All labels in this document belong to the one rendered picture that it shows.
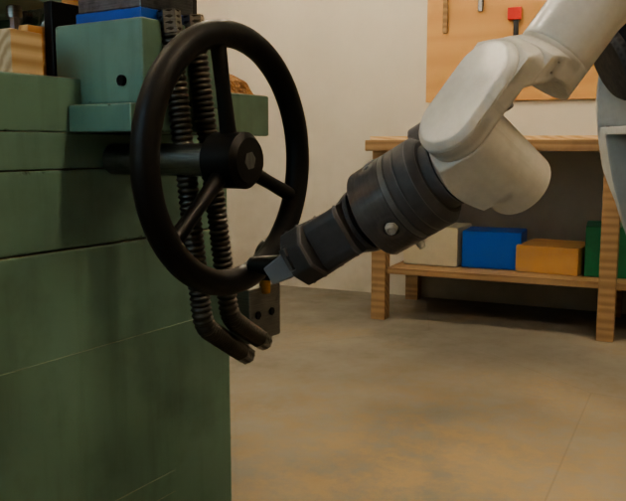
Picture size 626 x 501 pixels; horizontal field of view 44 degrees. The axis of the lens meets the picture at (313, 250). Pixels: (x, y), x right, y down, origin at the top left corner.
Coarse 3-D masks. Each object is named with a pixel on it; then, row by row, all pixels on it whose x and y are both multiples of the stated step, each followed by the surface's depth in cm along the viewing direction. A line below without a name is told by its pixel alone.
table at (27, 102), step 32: (0, 96) 78; (32, 96) 82; (64, 96) 85; (256, 96) 116; (0, 128) 79; (32, 128) 82; (64, 128) 86; (96, 128) 84; (128, 128) 81; (192, 128) 89; (256, 128) 116
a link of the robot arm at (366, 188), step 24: (360, 192) 71; (384, 192) 69; (336, 216) 72; (360, 216) 70; (384, 216) 69; (288, 240) 73; (312, 240) 73; (336, 240) 72; (360, 240) 73; (384, 240) 71; (408, 240) 71; (288, 264) 73; (312, 264) 72; (336, 264) 73
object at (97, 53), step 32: (64, 32) 88; (96, 32) 85; (128, 32) 82; (160, 32) 84; (64, 64) 88; (96, 64) 85; (128, 64) 83; (96, 96) 86; (128, 96) 84; (192, 96) 89
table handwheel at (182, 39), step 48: (192, 48) 74; (240, 48) 82; (144, 96) 71; (288, 96) 90; (144, 144) 70; (192, 144) 85; (240, 144) 80; (288, 144) 93; (144, 192) 71; (288, 192) 91; (192, 288) 79; (240, 288) 84
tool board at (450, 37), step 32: (448, 0) 400; (480, 0) 392; (512, 0) 387; (544, 0) 381; (448, 32) 402; (480, 32) 396; (512, 32) 389; (448, 64) 404; (544, 96) 386; (576, 96) 380
